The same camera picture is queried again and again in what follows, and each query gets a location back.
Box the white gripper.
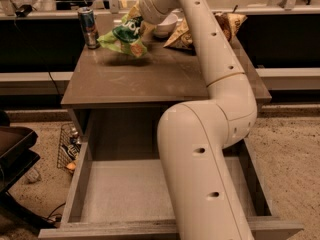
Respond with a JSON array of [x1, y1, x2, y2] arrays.
[[126, 0, 174, 36]]

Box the green rice chip bag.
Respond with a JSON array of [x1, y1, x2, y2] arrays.
[[98, 16, 147, 58]]

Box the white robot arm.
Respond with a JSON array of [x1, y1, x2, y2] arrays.
[[139, 0, 257, 240]]

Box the brown chip bag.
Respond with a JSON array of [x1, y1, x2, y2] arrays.
[[164, 13, 247, 50]]

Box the red bull can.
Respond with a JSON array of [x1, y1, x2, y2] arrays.
[[78, 7, 100, 49]]

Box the white bowl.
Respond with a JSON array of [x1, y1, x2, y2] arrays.
[[153, 13, 178, 38]]

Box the grey cabinet with open drawer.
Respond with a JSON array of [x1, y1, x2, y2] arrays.
[[38, 12, 304, 240]]

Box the black device on ledge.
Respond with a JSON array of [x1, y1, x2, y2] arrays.
[[15, 5, 33, 17]]

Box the black chair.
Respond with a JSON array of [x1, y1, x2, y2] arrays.
[[0, 110, 54, 230]]

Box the wire basket with items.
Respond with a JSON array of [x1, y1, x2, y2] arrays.
[[57, 123, 81, 174]]

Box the black cable on floor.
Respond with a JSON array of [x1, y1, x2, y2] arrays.
[[44, 202, 67, 223]]

